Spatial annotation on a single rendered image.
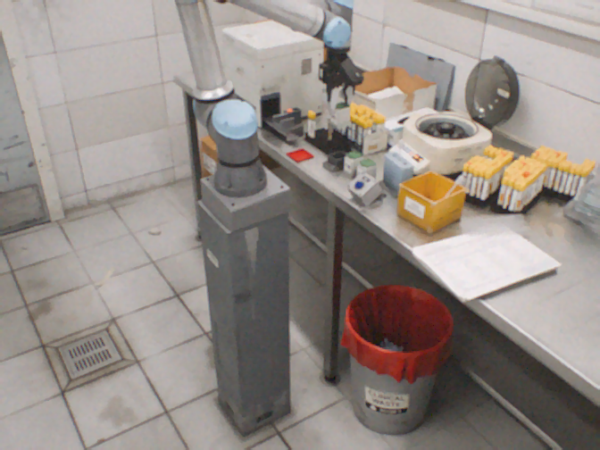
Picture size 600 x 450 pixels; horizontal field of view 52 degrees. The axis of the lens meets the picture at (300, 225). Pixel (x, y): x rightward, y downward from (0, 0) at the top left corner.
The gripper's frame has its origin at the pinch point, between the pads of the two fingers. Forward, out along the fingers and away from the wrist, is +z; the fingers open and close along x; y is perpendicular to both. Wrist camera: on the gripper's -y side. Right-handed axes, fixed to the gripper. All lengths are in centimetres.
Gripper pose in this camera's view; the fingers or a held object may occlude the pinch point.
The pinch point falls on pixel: (340, 111)
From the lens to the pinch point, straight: 195.1
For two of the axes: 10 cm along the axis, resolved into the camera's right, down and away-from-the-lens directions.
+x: -8.4, 3.0, -4.6
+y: -5.5, -4.6, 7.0
